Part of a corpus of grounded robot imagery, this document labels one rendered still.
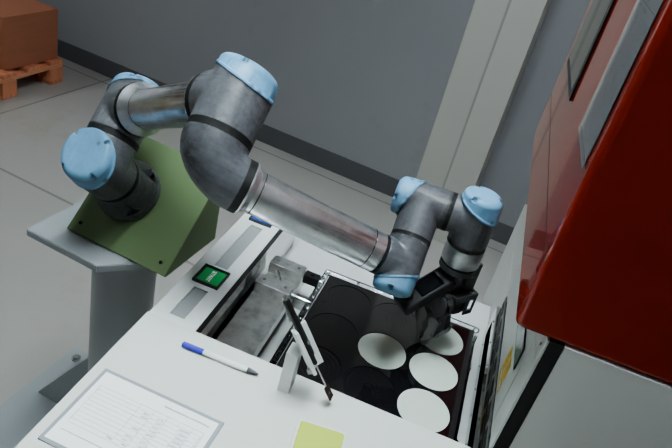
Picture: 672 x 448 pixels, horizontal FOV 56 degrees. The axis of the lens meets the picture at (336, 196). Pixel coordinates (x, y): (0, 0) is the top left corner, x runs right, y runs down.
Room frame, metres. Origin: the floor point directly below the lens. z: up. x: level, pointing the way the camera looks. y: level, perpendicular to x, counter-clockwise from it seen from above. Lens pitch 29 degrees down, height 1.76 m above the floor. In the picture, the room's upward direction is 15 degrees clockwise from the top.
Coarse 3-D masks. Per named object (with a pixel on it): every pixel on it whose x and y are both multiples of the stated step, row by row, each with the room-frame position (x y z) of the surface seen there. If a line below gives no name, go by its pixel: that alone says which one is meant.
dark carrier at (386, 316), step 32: (352, 288) 1.13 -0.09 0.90; (320, 320) 1.00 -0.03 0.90; (352, 320) 1.03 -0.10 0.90; (384, 320) 1.05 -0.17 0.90; (320, 352) 0.91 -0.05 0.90; (352, 352) 0.93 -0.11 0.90; (416, 352) 0.98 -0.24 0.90; (352, 384) 0.85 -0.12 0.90; (384, 384) 0.87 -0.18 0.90; (416, 384) 0.89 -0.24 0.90
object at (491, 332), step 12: (492, 324) 1.10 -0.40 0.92; (492, 336) 1.04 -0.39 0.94; (492, 348) 1.00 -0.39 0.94; (480, 360) 1.05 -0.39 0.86; (492, 360) 0.97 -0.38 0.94; (480, 372) 1.00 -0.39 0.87; (492, 372) 0.93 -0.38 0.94; (480, 384) 0.97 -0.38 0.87; (480, 396) 0.93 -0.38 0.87; (480, 408) 0.84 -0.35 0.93; (480, 420) 0.80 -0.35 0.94; (468, 432) 0.84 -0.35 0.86; (480, 432) 0.78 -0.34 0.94; (468, 444) 0.81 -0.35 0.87; (480, 444) 0.75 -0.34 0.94
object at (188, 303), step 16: (240, 224) 1.18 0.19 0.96; (256, 224) 1.19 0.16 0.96; (224, 240) 1.10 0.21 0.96; (240, 240) 1.12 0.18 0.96; (256, 240) 1.13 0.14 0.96; (208, 256) 1.03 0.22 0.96; (224, 256) 1.05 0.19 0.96; (240, 256) 1.06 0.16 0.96; (256, 256) 1.08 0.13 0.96; (192, 272) 0.97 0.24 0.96; (240, 272) 1.01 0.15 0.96; (176, 288) 0.91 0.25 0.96; (192, 288) 0.93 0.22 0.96; (208, 288) 0.94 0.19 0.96; (224, 288) 0.95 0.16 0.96; (160, 304) 0.86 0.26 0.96; (176, 304) 0.87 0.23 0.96; (192, 304) 0.89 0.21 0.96; (208, 304) 0.89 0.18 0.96; (176, 320) 0.83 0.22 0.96; (192, 320) 0.84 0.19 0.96
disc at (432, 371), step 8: (416, 360) 0.96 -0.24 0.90; (424, 360) 0.96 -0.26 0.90; (432, 360) 0.97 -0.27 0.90; (440, 360) 0.98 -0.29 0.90; (416, 368) 0.94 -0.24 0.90; (424, 368) 0.94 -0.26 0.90; (432, 368) 0.95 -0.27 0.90; (440, 368) 0.95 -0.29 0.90; (448, 368) 0.96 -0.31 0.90; (416, 376) 0.91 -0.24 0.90; (424, 376) 0.92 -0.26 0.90; (432, 376) 0.92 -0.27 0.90; (440, 376) 0.93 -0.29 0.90; (448, 376) 0.94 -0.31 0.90; (456, 376) 0.94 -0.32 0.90; (424, 384) 0.90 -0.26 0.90; (432, 384) 0.90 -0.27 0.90; (440, 384) 0.91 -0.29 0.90; (448, 384) 0.91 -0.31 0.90
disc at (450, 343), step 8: (440, 336) 1.05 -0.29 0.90; (448, 336) 1.06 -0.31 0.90; (456, 336) 1.06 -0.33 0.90; (432, 344) 1.02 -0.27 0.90; (440, 344) 1.02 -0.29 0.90; (448, 344) 1.03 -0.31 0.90; (456, 344) 1.04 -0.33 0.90; (440, 352) 1.00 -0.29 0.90; (448, 352) 1.00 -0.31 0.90; (456, 352) 1.01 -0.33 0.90
